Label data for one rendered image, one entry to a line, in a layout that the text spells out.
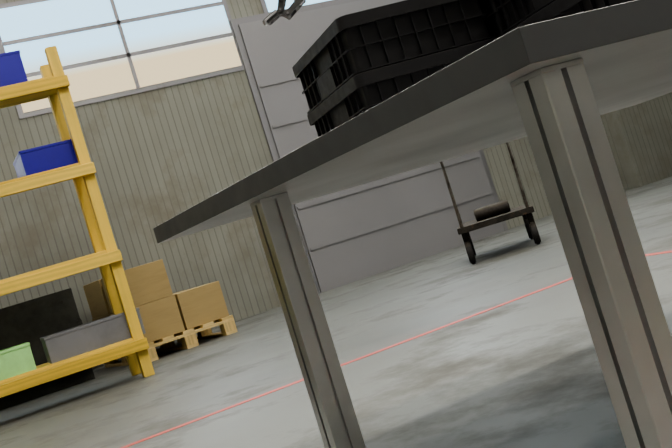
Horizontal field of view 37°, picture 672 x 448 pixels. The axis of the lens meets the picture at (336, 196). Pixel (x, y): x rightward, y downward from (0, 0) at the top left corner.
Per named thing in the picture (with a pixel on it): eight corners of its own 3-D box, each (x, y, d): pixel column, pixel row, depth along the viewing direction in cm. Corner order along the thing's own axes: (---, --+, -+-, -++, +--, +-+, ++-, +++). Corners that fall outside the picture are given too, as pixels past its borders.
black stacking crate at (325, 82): (307, 120, 218) (291, 71, 218) (427, 87, 226) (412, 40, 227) (357, 79, 180) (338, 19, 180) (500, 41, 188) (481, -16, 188)
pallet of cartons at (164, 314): (197, 335, 952) (174, 258, 954) (240, 331, 833) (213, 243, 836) (103, 367, 912) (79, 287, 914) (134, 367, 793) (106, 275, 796)
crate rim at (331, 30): (293, 79, 218) (290, 69, 218) (415, 47, 227) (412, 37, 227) (341, 29, 180) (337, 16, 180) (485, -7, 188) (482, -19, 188)
